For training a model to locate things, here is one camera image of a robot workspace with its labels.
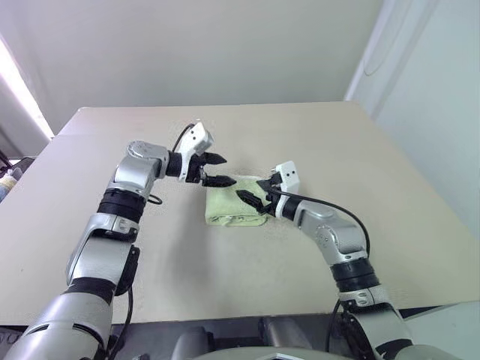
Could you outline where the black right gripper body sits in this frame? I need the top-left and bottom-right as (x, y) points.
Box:
(258, 190), (281, 218)

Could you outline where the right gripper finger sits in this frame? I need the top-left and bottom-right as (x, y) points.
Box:
(236, 189), (269, 215)
(255, 175), (282, 194)

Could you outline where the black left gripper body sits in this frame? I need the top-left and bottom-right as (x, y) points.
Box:
(187, 152), (207, 185)

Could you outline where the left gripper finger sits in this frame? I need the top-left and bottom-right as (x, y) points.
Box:
(203, 151), (229, 167)
(202, 173), (238, 189)

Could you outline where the green towel with white trim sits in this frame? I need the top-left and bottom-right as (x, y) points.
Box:
(204, 173), (278, 227)

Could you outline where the grey robot torso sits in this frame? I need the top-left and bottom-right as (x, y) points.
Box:
(194, 341), (338, 360)

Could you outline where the dark clutter pile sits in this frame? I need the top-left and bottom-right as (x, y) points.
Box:
(0, 149), (37, 204)

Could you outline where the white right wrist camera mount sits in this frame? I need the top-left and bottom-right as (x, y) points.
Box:
(274, 160), (302, 197)

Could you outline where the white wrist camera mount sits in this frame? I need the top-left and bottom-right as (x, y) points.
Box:
(274, 160), (302, 197)
(177, 121), (217, 184)

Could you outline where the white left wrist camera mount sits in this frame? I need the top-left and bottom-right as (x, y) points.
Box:
(177, 121), (217, 184)

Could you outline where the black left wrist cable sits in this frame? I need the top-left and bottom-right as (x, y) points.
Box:
(147, 122), (197, 206)

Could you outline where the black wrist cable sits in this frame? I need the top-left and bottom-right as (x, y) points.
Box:
(147, 122), (197, 206)
(268, 186), (372, 260)

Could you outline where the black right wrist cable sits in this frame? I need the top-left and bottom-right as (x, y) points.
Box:
(268, 186), (372, 260)

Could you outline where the black right elbow cable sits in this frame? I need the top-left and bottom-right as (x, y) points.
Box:
(327, 298), (371, 357)

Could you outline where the black elbow cable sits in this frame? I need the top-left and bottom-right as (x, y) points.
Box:
(106, 286), (135, 356)
(327, 298), (371, 357)

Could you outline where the black left elbow cable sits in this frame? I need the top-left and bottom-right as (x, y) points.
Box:
(106, 286), (135, 356)

